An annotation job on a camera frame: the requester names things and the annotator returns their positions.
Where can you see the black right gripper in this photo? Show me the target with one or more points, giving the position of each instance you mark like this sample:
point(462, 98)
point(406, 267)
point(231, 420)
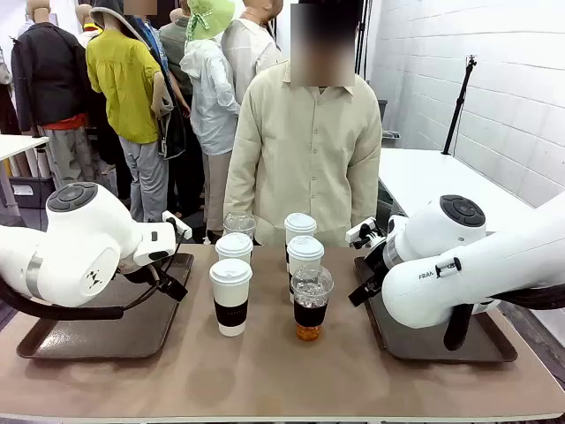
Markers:
point(378, 265)

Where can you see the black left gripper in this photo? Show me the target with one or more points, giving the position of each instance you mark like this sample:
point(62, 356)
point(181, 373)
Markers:
point(141, 274)

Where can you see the clear iced coffee cup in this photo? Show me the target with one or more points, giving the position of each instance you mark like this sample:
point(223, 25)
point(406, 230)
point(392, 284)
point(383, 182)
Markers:
point(311, 305)
point(238, 223)

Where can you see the white paper coffee cup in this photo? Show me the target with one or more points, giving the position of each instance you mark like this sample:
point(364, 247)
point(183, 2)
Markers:
point(304, 252)
point(230, 300)
point(234, 247)
point(300, 225)

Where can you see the person's left forearm beige sleeve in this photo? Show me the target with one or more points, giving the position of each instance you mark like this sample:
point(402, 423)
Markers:
point(365, 190)

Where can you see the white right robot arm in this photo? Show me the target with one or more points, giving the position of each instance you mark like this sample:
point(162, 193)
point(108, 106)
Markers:
point(441, 274)

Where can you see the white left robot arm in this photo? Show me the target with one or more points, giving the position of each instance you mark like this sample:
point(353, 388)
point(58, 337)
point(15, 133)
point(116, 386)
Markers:
point(84, 238)

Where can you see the person's right forearm beige sleeve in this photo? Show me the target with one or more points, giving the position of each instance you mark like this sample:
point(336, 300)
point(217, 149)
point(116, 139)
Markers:
point(238, 190)

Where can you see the brown plastic serving tray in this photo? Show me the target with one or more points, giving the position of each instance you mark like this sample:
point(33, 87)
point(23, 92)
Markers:
point(110, 340)
point(419, 346)

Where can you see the white side table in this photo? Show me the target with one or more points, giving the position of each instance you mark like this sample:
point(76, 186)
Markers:
point(424, 176)

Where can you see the person in beige shirt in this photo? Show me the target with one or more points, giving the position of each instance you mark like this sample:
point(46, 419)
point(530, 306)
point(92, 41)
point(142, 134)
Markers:
point(304, 154)

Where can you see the dark storage bin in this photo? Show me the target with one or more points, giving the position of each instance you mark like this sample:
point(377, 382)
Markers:
point(31, 194)

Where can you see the white paper rolls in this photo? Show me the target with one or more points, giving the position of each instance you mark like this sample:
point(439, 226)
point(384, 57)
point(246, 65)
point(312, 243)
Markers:
point(33, 163)

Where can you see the small white desk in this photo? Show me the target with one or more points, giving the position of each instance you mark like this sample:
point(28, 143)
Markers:
point(17, 143)

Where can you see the person in blue shirt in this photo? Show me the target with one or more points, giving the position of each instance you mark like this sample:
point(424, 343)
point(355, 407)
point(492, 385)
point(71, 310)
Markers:
point(154, 35)

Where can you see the black light stand poles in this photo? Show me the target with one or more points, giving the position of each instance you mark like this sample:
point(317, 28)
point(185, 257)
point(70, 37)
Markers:
point(363, 40)

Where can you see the mannequin with yellow collar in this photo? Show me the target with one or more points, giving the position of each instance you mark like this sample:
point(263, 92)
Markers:
point(88, 33)

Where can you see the green sun hat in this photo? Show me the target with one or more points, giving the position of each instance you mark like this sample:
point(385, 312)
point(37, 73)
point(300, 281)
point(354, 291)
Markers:
point(209, 17)

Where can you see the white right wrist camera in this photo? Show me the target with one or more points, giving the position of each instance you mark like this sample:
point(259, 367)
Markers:
point(359, 230)

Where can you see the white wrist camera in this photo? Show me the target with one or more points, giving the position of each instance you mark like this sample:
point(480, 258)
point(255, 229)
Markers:
point(178, 225)
point(359, 230)

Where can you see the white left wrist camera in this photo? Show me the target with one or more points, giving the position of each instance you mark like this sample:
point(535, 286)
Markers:
point(178, 225)

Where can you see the black camera tripod stand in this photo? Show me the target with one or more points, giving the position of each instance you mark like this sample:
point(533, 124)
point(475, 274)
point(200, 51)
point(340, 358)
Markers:
point(459, 106)

